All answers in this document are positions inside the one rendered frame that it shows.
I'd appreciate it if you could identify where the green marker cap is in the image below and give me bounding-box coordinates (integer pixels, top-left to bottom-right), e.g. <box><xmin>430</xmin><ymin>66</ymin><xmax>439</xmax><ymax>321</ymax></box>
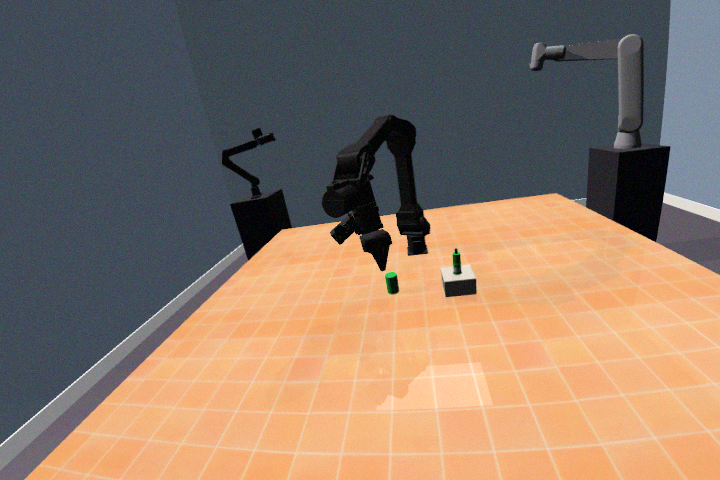
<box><xmin>385</xmin><ymin>272</ymin><xmax>399</xmax><ymax>295</ymax></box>

